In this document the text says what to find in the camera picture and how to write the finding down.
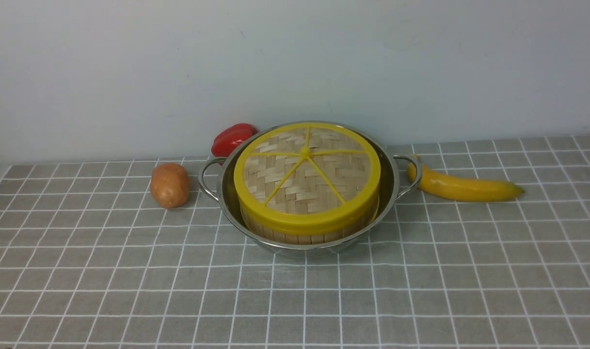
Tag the yellow rimmed woven bamboo lid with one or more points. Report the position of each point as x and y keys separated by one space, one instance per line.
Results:
x=307 y=175

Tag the grey checkered tablecloth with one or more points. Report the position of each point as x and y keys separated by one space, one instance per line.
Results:
x=89 y=261

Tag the brown potato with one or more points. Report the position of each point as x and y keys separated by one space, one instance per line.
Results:
x=170 y=185

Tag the red bell pepper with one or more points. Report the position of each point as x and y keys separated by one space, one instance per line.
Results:
x=228 y=140

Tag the stainless steel pot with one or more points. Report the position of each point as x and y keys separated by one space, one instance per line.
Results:
x=400 y=175

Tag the yellow rimmed bamboo steamer basket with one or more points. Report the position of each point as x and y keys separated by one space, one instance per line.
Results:
x=346 y=229

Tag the yellow banana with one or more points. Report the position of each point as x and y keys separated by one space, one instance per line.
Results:
x=467 y=189

